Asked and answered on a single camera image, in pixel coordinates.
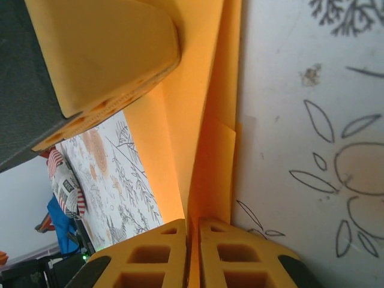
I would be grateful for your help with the flag print sock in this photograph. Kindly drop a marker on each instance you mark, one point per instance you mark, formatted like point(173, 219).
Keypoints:
point(67, 186)

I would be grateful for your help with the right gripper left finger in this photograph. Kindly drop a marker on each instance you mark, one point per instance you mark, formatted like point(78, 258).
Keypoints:
point(177, 255)

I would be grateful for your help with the controller board with green light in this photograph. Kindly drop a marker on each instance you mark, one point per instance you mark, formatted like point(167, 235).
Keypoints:
point(84, 256)

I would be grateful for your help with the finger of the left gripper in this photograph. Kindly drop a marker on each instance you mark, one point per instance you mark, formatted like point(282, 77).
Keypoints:
point(105, 45)

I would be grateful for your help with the blue cap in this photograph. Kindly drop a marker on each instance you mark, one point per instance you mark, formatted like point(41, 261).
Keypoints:
point(61, 231)

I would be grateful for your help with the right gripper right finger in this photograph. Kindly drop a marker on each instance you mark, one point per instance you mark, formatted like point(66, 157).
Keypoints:
point(208, 255)

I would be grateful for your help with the orange cloth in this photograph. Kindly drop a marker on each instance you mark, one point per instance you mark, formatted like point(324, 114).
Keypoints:
point(192, 120)

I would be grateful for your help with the floral fern print tablecloth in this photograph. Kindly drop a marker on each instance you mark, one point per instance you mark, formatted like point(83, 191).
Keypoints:
point(300, 150)

